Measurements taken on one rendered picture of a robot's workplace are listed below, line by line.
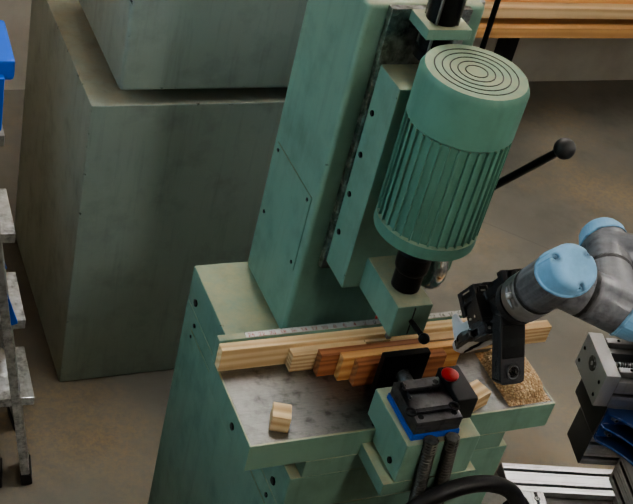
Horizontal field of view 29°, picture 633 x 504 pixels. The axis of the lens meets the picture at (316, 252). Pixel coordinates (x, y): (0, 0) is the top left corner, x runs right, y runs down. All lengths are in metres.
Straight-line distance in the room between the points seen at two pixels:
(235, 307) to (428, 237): 0.58
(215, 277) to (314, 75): 0.52
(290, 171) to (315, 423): 0.49
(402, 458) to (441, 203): 0.43
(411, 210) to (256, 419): 0.44
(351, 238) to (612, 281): 0.54
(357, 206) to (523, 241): 2.22
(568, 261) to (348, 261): 0.54
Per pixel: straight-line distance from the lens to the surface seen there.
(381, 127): 2.00
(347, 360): 2.11
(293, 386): 2.11
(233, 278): 2.46
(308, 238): 2.20
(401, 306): 2.07
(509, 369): 1.87
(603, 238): 1.88
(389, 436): 2.04
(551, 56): 5.29
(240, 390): 2.08
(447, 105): 1.82
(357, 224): 2.10
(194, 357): 2.51
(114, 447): 3.17
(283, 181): 2.28
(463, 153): 1.86
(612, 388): 2.62
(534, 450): 3.51
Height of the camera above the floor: 2.34
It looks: 37 degrees down
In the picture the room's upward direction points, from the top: 15 degrees clockwise
